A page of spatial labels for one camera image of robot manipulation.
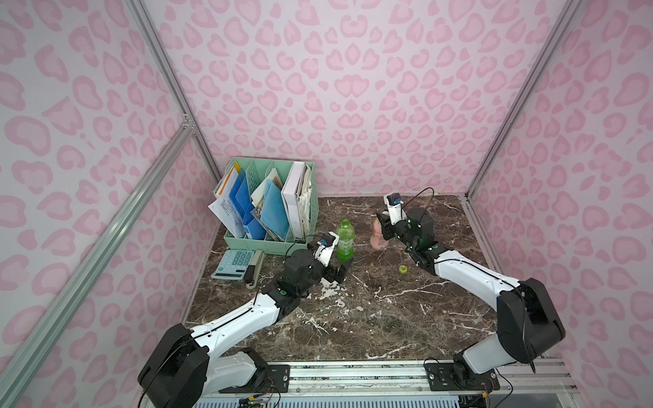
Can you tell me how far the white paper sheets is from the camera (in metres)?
0.87

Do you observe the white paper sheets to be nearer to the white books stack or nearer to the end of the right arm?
the white books stack

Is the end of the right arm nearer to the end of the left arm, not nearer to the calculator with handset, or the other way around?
the end of the left arm

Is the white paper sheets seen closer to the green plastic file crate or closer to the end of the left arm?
the green plastic file crate

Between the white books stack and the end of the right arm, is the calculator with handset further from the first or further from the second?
the end of the right arm

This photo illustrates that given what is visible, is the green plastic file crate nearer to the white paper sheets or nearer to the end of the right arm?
the white paper sheets

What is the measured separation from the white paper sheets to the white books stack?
7.3 inches

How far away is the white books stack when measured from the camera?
0.88 meters

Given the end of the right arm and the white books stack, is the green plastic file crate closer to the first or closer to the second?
the white books stack

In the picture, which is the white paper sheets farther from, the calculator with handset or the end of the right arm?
the end of the right arm

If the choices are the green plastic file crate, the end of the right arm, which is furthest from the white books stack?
the end of the right arm

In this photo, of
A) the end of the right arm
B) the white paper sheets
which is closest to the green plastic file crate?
the white paper sheets

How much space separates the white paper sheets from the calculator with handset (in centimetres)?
9

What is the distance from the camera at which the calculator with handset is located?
3.05ft

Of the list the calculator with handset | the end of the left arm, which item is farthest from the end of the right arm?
the calculator with handset
